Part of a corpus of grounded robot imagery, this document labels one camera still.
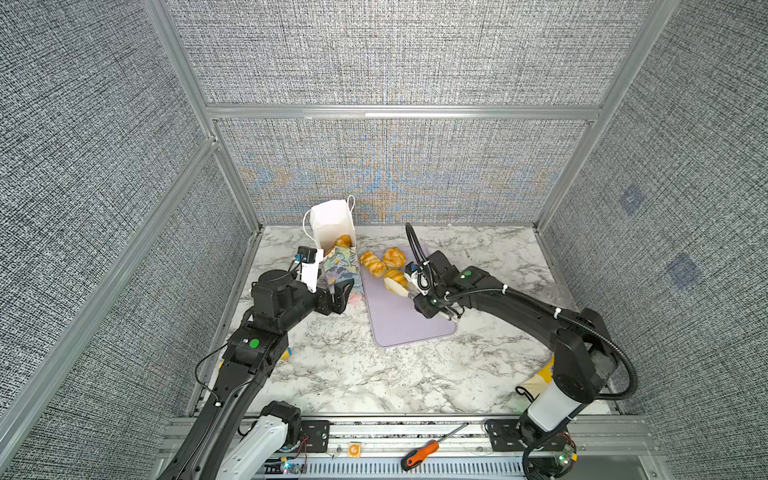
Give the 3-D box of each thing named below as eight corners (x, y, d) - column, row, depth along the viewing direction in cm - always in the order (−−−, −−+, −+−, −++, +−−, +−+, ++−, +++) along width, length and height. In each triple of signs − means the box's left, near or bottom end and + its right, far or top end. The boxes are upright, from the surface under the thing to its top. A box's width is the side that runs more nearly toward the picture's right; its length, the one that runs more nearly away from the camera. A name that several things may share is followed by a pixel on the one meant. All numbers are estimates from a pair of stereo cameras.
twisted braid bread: (378, 281, 105) (378, 274, 101) (359, 262, 110) (358, 255, 107) (388, 274, 106) (389, 267, 103) (369, 256, 112) (369, 249, 109)
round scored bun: (390, 273, 107) (391, 266, 104) (379, 260, 110) (379, 253, 107) (406, 263, 110) (406, 256, 106) (394, 252, 113) (394, 244, 110)
